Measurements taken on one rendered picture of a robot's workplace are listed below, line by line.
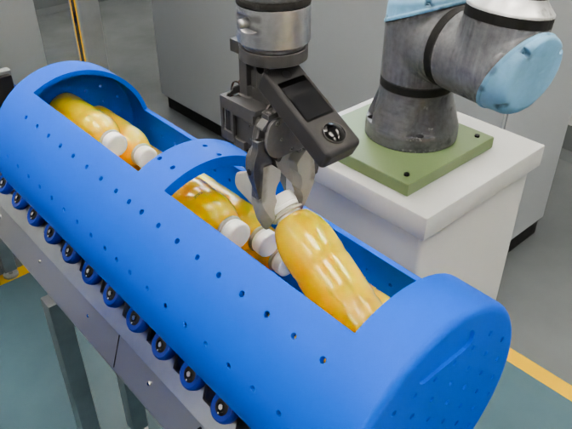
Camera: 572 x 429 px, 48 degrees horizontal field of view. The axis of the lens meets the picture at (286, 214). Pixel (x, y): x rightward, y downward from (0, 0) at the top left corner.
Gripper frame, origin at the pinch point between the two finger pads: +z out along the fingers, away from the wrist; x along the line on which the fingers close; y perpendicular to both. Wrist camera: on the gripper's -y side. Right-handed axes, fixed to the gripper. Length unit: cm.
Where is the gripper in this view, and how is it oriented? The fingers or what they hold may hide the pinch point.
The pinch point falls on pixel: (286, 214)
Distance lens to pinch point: 76.2
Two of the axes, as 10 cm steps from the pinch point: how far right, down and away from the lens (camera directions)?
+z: -0.1, 8.3, 5.6
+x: -7.5, 3.7, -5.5
